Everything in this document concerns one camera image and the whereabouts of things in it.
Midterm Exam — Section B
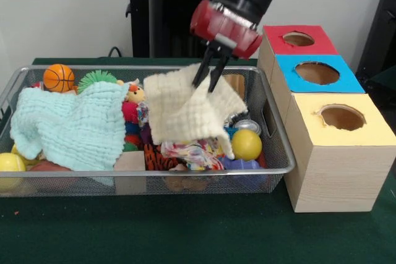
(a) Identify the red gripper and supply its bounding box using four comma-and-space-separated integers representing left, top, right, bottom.
189, 0, 264, 92

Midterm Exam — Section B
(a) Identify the cream waffle cloth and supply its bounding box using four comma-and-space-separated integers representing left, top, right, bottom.
142, 62, 248, 160

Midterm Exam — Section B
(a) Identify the silver mesh bin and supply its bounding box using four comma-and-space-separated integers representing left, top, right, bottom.
0, 65, 296, 197

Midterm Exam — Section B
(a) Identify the wooden box with three holes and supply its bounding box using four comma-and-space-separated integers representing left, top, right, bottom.
256, 25, 396, 214

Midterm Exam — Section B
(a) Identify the round silver tin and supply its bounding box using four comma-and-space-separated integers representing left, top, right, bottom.
234, 119, 262, 137

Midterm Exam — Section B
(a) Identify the yellow plastic ball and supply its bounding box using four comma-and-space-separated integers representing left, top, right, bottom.
231, 129, 263, 161
0, 151, 27, 172

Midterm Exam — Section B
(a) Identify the multicolour patterned cloth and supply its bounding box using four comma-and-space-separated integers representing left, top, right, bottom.
160, 138, 230, 171

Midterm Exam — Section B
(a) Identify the tiger striped plush toy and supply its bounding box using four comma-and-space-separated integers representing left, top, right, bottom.
144, 143, 179, 171

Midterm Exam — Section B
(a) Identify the green spiky ball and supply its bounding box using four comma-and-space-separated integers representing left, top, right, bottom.
77, 70, 118, 94

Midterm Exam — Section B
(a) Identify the plain wooden block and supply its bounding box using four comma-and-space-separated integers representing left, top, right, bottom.
113, 151, 146, 195

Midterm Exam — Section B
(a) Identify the orange toy basketball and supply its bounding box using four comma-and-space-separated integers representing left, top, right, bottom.
43, 64, 76, 93

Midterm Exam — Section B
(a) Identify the mint waffle cloth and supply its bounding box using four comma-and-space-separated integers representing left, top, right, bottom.
9, 83, 129, 172

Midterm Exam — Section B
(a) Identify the dark green table cloth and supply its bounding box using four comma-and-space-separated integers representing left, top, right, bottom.
0, 56, 396, 264
368, 66, 396, 92

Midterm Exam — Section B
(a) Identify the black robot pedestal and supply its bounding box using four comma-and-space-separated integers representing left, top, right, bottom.
119, 0, 235, 59

